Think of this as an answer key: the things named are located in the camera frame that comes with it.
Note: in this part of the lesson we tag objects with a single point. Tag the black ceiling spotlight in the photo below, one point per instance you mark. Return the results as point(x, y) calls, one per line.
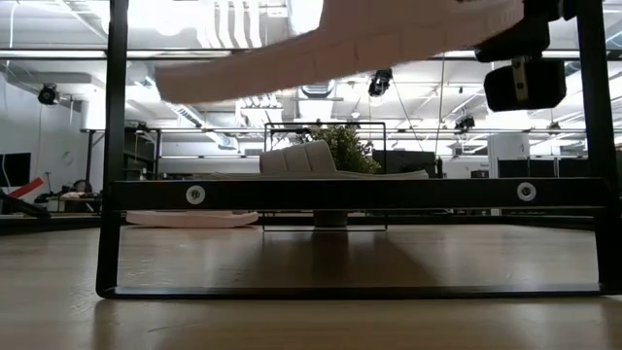
point(47, 94)
point(380, 82)
point(465, 123)

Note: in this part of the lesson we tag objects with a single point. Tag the black metal shoe shelf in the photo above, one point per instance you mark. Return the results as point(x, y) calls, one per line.
point(340, 194)

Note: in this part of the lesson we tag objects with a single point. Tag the black cabinet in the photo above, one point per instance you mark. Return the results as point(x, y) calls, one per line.
point(403, 163)

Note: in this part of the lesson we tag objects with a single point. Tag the cluttered background table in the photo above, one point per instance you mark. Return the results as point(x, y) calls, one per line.
point(73, 199)

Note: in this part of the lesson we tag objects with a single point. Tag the grey rubber slide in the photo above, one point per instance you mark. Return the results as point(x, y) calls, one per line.
point(296, 158)

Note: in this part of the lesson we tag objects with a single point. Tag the pink rubber slide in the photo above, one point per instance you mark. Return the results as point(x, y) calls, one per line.
point(340, 48)
point(194, 220)

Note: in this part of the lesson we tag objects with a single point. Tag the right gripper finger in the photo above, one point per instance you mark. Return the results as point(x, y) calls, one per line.
point(515, 46)

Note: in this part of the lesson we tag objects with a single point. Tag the black aluminium table frame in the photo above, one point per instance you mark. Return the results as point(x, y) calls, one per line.
point(486, 221)

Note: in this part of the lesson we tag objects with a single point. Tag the red white striped board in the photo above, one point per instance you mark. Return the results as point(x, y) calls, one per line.
point(29, 187)

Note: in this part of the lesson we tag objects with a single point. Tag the silver ceiling air duct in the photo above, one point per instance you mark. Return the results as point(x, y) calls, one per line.
point(316, 90)

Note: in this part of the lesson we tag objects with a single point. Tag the small green potted plant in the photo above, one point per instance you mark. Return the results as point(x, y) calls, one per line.
point(355, 150)

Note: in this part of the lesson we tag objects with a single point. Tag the black storage rack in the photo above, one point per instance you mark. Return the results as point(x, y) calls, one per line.
point(143, 155)

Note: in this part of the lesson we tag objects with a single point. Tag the black monitor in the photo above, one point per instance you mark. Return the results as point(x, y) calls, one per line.
point(14, 170)

